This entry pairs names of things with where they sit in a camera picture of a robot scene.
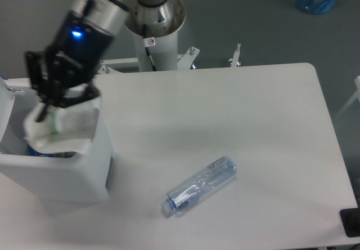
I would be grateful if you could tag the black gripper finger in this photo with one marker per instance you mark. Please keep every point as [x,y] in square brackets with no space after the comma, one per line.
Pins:
[42,68]
[90,92]

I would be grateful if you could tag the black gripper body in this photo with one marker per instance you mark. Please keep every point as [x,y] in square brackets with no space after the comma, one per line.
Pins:
[76,50]

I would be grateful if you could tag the white plastic wrapper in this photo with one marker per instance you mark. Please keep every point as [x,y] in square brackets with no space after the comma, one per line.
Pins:
[69,129]

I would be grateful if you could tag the clear plastic water bottle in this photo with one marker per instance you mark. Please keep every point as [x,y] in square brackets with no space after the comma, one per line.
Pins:
[190,191]

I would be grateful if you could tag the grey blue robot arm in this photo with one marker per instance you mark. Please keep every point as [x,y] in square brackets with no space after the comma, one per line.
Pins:
[109,15]

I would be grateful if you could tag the white plastic trash can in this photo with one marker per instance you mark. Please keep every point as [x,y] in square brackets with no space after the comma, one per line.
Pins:
[81,178]

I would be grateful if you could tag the blue snack packet in bin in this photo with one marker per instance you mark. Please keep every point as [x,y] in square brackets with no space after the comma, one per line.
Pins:
[35,153]

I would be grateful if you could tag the black device at table edge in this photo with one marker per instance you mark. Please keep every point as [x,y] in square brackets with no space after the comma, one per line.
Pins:
[350,221]

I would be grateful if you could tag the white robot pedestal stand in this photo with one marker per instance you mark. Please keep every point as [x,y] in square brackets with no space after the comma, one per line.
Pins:
[155,34]

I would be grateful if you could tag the white frame at right edge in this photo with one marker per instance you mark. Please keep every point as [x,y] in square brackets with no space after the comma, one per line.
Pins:
[354,97]

